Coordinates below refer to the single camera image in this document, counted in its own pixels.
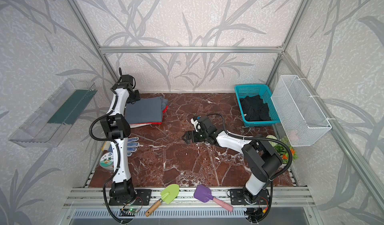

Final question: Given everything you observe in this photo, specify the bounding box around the aluminium frame enclosure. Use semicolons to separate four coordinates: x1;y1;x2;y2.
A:
65;0;384;210

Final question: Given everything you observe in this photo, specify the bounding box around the small green circuit board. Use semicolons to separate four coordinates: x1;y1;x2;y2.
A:
119;208;142;217

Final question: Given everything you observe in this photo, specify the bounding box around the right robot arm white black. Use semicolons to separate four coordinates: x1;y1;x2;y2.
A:
182;116;283;204

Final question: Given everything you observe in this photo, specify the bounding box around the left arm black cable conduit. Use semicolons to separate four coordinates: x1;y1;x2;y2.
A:
89;67;136;224

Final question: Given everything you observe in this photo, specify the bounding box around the clear plastic wall shelf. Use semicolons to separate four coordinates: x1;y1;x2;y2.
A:
9;79;98;148

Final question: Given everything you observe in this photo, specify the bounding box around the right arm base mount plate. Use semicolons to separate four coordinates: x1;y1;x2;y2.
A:
227;189;271;206

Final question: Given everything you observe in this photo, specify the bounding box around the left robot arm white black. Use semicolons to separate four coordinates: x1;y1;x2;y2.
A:
100;75;140;206

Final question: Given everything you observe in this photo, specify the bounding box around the red folded t-shirt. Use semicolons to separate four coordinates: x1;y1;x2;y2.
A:
130;105;169;126

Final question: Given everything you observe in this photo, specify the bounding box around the round tape roll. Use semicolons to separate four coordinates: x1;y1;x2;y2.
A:
99;152;114;170

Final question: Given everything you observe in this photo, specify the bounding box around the teal plastic basket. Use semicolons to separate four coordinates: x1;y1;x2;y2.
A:
235;84;280;127

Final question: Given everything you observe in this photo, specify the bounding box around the white wire mesh basket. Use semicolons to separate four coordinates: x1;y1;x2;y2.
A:
271;75;332;147

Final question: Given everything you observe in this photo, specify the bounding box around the green garden trowel wooden handle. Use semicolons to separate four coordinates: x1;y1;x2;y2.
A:
145;184;180;217

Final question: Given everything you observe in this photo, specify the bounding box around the blue dotted work glove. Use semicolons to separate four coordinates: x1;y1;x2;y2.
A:
105;137;140;157

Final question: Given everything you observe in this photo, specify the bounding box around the purple scoop pink handle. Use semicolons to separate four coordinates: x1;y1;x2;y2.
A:
194;185;234;213

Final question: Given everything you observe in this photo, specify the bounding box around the potted artificial flower plant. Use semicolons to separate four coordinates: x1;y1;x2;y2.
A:
270;136;298;164

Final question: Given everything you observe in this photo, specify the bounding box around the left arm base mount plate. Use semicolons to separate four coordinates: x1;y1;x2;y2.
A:
109;189;152;206

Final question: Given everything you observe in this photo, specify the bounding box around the black t-shirt in basket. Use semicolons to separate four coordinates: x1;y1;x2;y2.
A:
240;95;271;122

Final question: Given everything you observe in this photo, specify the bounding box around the grey t-shirt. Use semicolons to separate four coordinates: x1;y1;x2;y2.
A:
125;97;169;124

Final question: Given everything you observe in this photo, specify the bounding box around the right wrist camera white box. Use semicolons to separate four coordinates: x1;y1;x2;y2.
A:
191;116;204;132

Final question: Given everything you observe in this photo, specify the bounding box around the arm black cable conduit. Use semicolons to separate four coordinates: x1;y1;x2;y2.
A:
89;67;136;224
206;113;293;181

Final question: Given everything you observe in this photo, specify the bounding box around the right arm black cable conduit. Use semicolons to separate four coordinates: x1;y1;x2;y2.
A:
206;113;293;181

